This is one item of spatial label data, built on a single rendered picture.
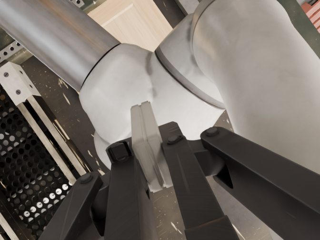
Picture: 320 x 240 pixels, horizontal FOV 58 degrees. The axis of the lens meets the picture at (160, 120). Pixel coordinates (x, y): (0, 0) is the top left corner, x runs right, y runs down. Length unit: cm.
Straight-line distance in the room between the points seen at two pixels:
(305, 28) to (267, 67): 88
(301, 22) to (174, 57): 73
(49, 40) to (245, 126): 33
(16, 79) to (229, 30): 84
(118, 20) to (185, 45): 67
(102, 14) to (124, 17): 7
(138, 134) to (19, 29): 34
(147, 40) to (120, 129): 61
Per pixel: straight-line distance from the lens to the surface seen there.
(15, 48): 103
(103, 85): 39
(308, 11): 361
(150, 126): 16
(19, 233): 107
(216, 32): 24
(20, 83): 99
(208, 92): 36
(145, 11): 100
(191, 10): 98
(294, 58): 17
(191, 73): 35
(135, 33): 98
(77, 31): 43
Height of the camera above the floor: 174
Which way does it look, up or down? 31 degrees down
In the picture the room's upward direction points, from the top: 145 degrees clockwise
